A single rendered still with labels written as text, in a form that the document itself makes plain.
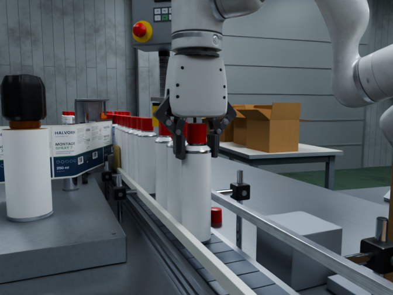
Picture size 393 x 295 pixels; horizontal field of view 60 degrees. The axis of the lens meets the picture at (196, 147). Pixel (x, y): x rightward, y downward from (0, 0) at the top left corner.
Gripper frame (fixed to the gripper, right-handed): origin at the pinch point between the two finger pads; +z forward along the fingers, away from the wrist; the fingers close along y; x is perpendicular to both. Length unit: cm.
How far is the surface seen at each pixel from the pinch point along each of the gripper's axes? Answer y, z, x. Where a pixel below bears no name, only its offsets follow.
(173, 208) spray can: 1.7, 12.4, -7.2
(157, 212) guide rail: 4.2, 13.7, -9.8
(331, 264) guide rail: -3.0, 8.9, 28.3
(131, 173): 2.2, 12.2, -43.8
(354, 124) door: -481, 21, -407
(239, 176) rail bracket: -9.1, 5.9, -1.0
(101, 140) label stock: 8, 4, -65
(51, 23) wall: 23, -122, -468
